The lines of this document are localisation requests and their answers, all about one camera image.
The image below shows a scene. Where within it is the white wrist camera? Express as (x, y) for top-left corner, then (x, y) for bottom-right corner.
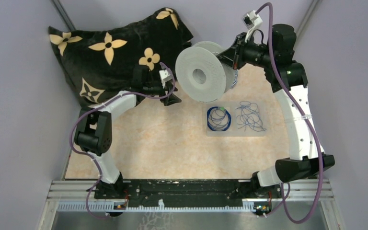
(242, 11), (263, 42)
(159, 69), (173, 88)

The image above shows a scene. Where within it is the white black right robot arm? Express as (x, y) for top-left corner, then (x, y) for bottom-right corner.
(218, 24), (335, 197)

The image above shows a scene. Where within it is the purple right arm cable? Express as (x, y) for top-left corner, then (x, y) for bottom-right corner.
(255, 2), (325, 224)

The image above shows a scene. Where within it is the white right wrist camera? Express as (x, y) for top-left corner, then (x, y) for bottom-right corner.
(242, 11), (263, 42)

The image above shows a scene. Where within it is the blue tangled thin cable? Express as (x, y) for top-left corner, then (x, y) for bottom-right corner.
(235, 101), (267, 133)

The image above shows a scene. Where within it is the clear plastic tray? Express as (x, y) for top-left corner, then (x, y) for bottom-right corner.
(204, 100), (270, 137)

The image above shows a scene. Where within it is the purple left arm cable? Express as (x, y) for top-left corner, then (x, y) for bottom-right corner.
(68, 62), (176, 219)

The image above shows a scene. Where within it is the black blanket with beige flowers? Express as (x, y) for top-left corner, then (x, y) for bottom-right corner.
(48, 7), (194, 107)

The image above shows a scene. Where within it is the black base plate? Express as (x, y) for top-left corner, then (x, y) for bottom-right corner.
(94, 179), (281, 207)

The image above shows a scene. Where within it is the white perforated cable spool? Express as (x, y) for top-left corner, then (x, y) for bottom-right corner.
(175, 41), (237, 103)

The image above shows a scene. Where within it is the white slotted cable duct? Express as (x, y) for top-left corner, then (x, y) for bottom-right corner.
(57, 200), (271, 215)

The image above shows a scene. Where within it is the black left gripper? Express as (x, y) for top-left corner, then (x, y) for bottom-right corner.
(143, 79), (182, 106)

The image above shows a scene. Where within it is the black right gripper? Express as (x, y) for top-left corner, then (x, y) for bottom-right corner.
(215, 32), (274, 70)

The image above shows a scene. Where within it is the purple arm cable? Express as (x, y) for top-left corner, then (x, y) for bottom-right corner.
(68, 62), (176, 219)
(255, 2), (325, 224)

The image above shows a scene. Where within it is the blue coiled cable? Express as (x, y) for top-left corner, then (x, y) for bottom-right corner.
(206, 106), (232, 132)

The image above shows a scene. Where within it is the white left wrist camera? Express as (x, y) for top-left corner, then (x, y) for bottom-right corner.
(159, 69), (173, 88)

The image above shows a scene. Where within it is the aluminium rail frame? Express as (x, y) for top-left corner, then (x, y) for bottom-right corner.
(38, 179), (345, 230)

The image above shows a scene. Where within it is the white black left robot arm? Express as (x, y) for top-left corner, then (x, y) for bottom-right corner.
(69, 63), (176, 198)

